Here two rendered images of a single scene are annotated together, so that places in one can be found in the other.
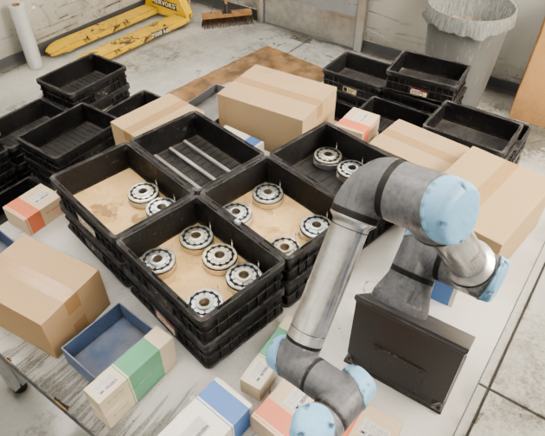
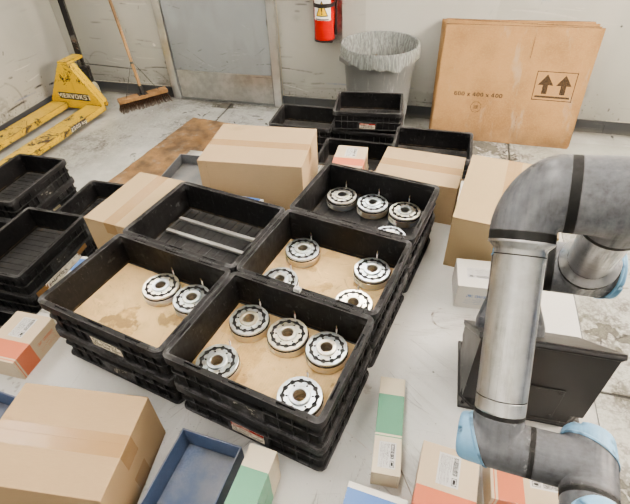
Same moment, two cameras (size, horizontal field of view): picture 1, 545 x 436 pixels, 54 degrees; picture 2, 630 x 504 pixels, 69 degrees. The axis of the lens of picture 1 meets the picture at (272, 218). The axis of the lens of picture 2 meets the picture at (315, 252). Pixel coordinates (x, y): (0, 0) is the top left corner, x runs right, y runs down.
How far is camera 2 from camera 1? 0.52 m
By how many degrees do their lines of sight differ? 14
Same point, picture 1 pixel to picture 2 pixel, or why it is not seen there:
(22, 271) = (42, 433)
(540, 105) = (454, 120)
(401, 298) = not seen: hidden behind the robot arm
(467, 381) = not seen: hidden behind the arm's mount
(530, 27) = (428, 56)
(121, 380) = not seen: outside the picture
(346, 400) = (608, 474)
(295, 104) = (285, 153)
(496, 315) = (565, 308)
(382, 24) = (297, 78)
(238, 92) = (219, 154)
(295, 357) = (506, 438)
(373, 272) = (432, 301)
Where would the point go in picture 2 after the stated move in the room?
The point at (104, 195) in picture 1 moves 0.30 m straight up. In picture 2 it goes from (111, 302) to (69, 216)
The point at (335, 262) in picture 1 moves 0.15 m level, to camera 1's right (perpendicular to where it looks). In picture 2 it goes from (526, 303) to (607, 275)
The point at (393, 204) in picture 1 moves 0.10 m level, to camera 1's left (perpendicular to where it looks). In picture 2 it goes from (600, 209) to (539, 227)
